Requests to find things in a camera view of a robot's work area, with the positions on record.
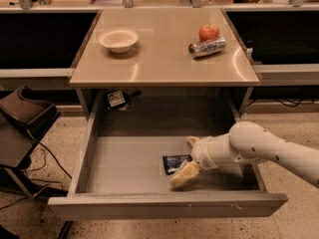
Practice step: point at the silver soda can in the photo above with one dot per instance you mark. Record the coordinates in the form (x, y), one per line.
(207, 48)

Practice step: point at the grey counter cabinet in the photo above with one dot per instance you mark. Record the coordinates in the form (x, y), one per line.
(161, 58)

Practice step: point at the white paper bowl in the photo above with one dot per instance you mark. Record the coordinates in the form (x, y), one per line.
(118, 41)

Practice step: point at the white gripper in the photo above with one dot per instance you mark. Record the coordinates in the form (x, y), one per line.
(200, 152)

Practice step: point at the open grey metal drawer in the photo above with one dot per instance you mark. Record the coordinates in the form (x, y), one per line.
(119, 173)

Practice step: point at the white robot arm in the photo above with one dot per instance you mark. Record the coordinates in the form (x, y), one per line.
(247, 142)

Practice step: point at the blue rxbar blueberry wrapper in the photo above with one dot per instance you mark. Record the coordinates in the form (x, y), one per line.
(172, 163)

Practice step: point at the small black labelled box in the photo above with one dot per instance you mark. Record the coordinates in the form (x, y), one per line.
(117, 100)

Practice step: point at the red apple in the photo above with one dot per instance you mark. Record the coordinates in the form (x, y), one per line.
(208, 31)

